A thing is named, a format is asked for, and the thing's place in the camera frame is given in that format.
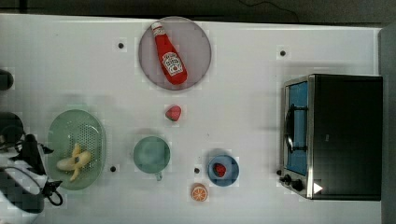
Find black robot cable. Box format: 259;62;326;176
43;180;64;207

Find black cylinder post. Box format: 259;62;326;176
0;70;14;91

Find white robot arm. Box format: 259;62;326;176
0;134;47;224

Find blue bowl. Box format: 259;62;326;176
207;155;239;187

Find yellow plush banana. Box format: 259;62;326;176
56;143;92;182

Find black round base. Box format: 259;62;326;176
0;112;24;146

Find green cup with handle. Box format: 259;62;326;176
133;136;171;181

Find pink plush strawberry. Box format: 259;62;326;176
165;105;182;121

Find black toaster oven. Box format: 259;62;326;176
276;74;383;201

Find red strawberry in bowl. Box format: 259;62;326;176
213;163;227;177

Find red ketchup bottle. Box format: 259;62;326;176
150;21;188;85

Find orange slice toy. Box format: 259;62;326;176
191;183;208;202

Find green oval strainer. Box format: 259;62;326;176
47;109;106;190

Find grey round plate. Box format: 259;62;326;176
138;17;212;91

